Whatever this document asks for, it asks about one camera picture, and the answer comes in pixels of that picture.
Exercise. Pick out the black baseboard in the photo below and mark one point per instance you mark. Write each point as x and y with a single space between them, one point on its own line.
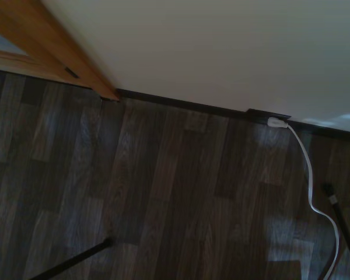
181 104

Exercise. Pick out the white power plug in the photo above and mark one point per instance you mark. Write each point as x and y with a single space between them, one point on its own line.
277 122

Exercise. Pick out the black thin stand leg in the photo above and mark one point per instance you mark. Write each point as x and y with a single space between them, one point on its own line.
76 258

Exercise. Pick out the frosted glass wooden door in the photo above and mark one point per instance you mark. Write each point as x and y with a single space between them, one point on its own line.
11 62

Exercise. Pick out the black wall outlet plate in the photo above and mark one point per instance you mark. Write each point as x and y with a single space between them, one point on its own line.
258 113

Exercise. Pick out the wooden door frame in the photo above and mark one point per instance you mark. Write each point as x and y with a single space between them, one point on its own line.
84 67

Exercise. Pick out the black camera tripod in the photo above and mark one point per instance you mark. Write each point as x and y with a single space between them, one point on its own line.
339 217

